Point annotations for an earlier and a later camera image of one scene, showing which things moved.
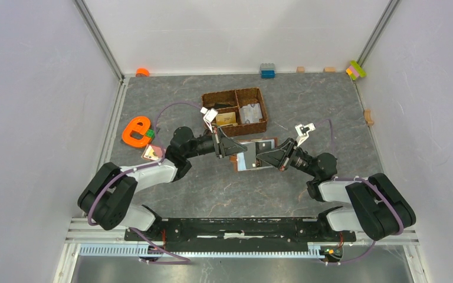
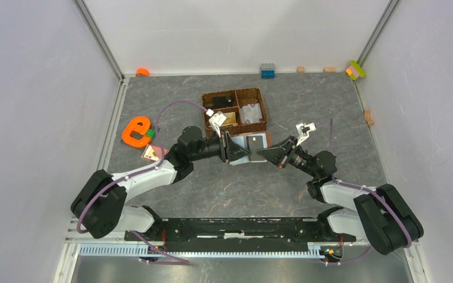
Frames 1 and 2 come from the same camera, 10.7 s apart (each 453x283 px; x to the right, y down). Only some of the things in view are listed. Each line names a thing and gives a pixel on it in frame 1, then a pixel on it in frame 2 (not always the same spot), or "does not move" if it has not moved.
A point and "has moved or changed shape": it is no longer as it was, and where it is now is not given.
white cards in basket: (250, 113) does not move
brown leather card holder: (247, 160) has moved or changed shape
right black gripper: (280, 157) does not move
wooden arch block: (367, 117) does not move
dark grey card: (262, 146) -> (222, 101)
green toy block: (150, 133) does not move
